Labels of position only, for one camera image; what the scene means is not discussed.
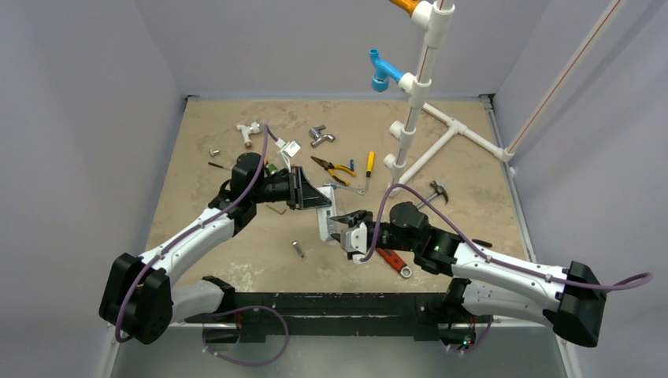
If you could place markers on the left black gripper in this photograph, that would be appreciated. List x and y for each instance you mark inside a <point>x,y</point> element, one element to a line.
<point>301,194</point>

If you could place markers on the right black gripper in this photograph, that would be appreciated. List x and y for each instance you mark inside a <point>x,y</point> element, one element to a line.
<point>367,229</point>

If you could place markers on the white remote control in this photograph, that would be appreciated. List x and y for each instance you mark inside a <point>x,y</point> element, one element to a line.
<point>326,226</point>

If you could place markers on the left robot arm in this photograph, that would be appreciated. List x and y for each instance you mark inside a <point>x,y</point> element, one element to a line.
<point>159,268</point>

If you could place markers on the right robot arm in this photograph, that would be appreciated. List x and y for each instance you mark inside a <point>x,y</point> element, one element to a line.
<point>484,282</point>

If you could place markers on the brown hex key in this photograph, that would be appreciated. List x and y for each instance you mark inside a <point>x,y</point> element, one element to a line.
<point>280,211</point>

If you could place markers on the silver combination wrench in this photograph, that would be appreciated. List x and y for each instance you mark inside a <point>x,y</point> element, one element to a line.
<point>358,191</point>

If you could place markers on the red adjustable wrench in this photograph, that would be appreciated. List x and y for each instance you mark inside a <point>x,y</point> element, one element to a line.
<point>396,262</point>

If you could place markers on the silver metal transceiver module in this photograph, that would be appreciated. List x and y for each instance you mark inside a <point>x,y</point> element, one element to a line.
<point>298,249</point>

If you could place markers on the chrome faucet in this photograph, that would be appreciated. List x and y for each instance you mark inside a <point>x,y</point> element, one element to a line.
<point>318,136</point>

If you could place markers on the white plastic faucet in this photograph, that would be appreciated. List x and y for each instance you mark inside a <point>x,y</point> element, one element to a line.
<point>247,131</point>

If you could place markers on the small black screwdriver bit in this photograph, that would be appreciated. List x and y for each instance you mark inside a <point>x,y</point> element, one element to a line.
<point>215,165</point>

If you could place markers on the white PVC pipe stand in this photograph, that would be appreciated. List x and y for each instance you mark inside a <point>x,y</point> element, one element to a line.
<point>434,18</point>

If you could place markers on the blue pipe tap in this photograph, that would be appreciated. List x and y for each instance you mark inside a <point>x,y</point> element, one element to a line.
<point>383,72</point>

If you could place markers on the orange pipe fitting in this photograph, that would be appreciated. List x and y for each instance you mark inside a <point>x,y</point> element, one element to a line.
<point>408,6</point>

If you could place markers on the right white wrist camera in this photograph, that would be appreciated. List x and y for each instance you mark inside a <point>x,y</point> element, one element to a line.
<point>360,249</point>

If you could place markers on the yellow handled pliers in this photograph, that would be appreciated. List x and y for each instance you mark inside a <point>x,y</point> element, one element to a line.
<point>332,169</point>

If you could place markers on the yellow handled screwdriver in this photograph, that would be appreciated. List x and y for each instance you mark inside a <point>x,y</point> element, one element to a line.
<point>369,168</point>

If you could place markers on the aluminium rail frame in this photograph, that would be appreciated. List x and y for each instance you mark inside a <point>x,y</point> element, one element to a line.
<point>146,316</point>

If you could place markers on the black handled hammer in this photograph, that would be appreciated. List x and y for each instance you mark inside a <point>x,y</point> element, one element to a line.
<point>439,190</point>

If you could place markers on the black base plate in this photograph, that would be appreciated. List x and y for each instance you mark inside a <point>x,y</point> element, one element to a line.
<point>420,316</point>

